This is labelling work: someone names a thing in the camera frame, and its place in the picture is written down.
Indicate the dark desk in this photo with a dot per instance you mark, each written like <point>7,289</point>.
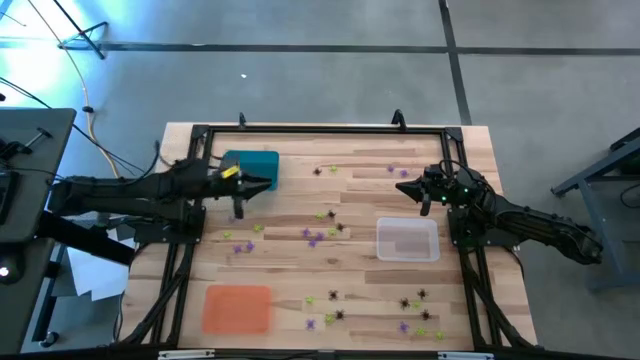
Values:
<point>25,310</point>

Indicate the black computer mouse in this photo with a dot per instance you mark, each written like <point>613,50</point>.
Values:
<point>9,272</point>

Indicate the small black frame clamp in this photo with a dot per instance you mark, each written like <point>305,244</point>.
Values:
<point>242,120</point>

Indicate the blue-grey metal table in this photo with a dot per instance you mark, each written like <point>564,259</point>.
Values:
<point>600,169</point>

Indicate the grey desk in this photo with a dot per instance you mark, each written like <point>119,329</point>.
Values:
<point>45,145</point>

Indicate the orange plastic bin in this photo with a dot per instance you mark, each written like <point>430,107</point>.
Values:
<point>225,310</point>

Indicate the teal plastic bin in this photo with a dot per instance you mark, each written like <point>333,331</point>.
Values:
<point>262,162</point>

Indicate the white paper sheet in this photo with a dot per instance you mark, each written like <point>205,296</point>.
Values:
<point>95,275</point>

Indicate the black desk clamp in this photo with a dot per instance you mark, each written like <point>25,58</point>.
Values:
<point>12,149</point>

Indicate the black diagonal bar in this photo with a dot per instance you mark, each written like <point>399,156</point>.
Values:
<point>85,240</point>

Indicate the large black frame clamp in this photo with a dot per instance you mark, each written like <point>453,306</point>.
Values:
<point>398,119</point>

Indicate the white label strip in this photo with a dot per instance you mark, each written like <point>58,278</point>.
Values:
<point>465,356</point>
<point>186,354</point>

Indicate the black caster wheel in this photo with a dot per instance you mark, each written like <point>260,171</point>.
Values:
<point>49,340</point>

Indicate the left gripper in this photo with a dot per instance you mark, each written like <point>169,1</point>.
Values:
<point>212,182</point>

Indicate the clear plastic bin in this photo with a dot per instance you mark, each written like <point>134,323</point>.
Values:
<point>407,240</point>

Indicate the black stand base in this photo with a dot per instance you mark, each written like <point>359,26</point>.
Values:
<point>83,34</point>

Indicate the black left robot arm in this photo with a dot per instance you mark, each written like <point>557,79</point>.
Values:
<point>125,192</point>

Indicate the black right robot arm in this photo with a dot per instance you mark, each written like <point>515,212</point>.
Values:
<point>540,225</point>

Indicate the black aluminium table frame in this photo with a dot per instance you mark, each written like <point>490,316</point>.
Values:
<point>325,129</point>

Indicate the black camera silver rim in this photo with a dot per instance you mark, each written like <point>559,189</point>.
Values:
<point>326,355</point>

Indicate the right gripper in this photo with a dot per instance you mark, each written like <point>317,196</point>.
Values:
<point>447,187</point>

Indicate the yellow label tag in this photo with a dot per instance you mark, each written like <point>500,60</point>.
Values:
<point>230,171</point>

